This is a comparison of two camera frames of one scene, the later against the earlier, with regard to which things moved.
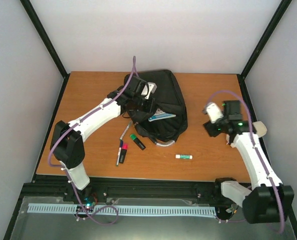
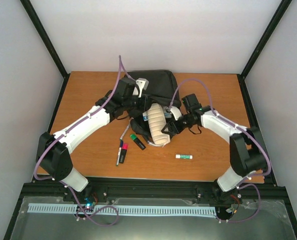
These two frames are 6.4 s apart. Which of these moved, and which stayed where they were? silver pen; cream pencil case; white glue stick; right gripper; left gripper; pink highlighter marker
Moved: cream pencil case; right gripper
Stayed: silver pen; left gripper; pink highlighter marker; white glue stick
